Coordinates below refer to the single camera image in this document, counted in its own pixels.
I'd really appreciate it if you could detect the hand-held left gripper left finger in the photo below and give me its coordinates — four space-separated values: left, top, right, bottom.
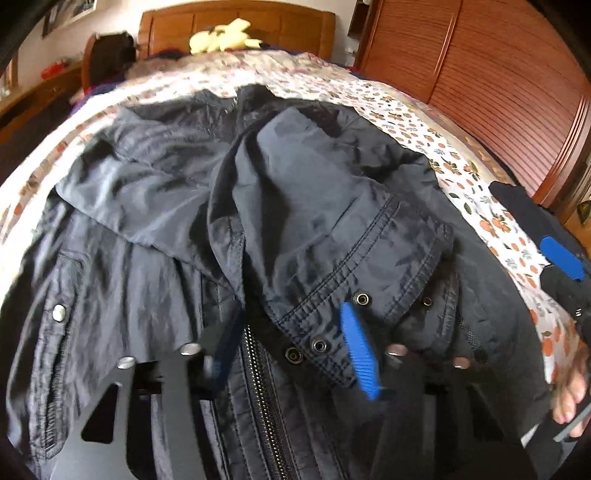
51 314 245 480

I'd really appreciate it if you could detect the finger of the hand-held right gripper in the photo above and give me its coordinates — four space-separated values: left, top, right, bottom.
538 233 591 287

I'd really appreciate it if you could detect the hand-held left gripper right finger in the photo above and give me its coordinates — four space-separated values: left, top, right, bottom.
339 302 539 480

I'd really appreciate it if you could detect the black jacket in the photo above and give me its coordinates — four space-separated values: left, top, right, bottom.
0 84 552 480

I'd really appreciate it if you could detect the person's right hand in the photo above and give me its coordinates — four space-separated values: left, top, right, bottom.
551 342 591 425

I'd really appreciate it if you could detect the black garment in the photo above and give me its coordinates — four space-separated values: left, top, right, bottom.
488 181 583 278

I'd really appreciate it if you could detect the orange print bed sheet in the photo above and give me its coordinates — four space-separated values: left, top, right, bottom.
0 48 587 384

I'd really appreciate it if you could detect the wooden slatted wardrobe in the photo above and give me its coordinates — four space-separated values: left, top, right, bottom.
346 0 591 217

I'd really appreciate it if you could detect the pink floral quilt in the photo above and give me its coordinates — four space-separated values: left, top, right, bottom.
134 48 352 79

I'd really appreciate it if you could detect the wooden desk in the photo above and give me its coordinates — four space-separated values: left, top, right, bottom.
0 62 86 144

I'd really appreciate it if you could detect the yellow plush toy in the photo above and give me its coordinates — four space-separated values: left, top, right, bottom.
189 18 264 52

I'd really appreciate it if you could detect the wooden bed headboard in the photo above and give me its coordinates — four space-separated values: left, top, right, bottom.
140 7 336 61

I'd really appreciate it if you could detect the white wall shelf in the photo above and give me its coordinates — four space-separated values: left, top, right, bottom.
42 0 98 37

